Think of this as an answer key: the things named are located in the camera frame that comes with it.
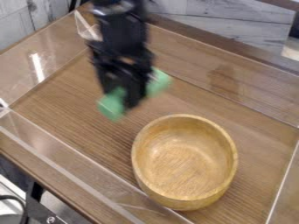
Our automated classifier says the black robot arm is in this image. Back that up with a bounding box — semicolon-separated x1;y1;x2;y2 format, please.
88;0;154;109

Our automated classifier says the black cable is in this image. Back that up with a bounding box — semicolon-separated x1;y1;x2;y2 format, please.
0;194;29;224

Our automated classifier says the brown wooden bowl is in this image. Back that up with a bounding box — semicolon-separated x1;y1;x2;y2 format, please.
131;114;239;211

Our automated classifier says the green rectangular block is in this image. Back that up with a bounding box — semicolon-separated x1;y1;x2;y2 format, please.
98;68;172;121

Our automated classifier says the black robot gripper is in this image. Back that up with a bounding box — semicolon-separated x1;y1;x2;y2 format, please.
88;17;154;109

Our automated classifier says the black metal table leg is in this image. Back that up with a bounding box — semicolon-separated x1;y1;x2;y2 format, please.
21;182;68;224

